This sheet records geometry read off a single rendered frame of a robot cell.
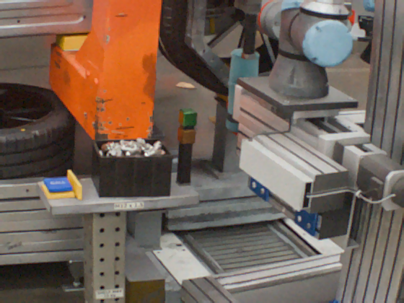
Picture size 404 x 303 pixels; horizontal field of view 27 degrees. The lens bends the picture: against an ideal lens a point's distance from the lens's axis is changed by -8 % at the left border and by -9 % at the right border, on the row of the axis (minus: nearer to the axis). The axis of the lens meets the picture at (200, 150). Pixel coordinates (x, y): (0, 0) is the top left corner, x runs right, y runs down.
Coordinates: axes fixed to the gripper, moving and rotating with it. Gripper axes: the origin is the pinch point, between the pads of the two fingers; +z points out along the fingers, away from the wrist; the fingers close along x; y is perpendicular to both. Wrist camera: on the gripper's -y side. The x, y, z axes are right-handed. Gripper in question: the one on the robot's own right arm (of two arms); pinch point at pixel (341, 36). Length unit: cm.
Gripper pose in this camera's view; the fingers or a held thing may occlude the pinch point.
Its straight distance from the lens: 285.2
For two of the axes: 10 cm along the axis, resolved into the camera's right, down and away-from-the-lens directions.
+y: 0.7, -9.4, -3.3
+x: 3.9, 3.3, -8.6
